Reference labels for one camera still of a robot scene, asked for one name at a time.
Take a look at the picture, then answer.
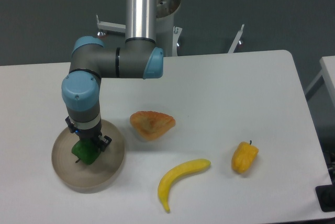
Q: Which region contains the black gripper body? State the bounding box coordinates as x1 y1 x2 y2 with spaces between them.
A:
65 116 102 143

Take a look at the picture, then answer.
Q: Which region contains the green bell pepper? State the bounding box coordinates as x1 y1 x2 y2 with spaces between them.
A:
71 139 100 165

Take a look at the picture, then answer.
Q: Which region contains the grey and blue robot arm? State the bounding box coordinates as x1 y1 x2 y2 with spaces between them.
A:
61 0 163 151

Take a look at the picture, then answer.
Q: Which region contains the beige round plate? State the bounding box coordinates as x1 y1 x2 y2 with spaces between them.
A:
51 120 125 193

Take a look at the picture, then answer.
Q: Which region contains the yellow bell pepper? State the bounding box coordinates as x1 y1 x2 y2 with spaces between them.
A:
231 140 259 174

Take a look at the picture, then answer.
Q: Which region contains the triangular pastry bread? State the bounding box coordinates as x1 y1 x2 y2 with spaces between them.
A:
130 111 176 141

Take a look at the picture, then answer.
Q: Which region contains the yellow banana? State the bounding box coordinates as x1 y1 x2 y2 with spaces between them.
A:
157 159 211 213

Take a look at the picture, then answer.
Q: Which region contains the black device at table edge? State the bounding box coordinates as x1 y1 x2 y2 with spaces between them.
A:
315 184 334 212

